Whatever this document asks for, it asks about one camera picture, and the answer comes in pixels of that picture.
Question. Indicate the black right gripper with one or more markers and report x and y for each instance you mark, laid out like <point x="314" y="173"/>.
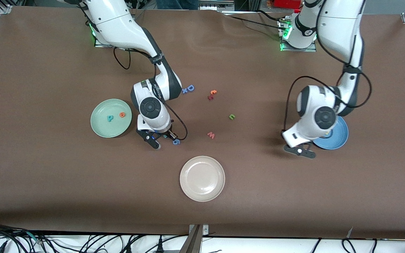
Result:
<point x="165" y="133"/>

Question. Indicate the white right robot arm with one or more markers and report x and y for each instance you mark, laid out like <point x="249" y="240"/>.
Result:
<point x="118" y="24"/>

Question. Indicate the pink foam letter w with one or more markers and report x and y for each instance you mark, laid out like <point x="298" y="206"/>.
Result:
<point x="211" y="135"/>

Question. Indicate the blue foam letter D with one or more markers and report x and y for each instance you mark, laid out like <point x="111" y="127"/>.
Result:
<point x="190" y="88"/>

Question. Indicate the beige plate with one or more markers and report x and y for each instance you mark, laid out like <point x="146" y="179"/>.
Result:
<point x="202" y="178"/>

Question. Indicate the blue plate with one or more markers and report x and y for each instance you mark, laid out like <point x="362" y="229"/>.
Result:
<point x="341" y="137"/>

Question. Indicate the light green plate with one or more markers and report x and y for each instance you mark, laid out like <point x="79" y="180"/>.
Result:
<point x="111" y="126"/>

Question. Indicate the black power plug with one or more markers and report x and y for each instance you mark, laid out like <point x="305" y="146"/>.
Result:
<point x="160" y="246"/>

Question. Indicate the grey paper flap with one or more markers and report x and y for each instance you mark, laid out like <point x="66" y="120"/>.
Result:
<point x="350" y="232"/>

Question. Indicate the red box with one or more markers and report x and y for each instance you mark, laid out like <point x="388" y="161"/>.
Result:
<point x="287" y="3"/>

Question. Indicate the person legs in jeans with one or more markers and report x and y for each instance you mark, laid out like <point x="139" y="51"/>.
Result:
<point x="178" y="3"/>

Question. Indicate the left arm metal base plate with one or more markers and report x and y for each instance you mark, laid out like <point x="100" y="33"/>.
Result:
<point x="311" y="50"/>

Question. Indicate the metal table edge bracket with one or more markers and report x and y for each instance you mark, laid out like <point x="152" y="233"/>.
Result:
<point x="193" y="239"/>

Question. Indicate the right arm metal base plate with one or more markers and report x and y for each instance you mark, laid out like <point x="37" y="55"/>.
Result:
<point x="98" y="45"/>

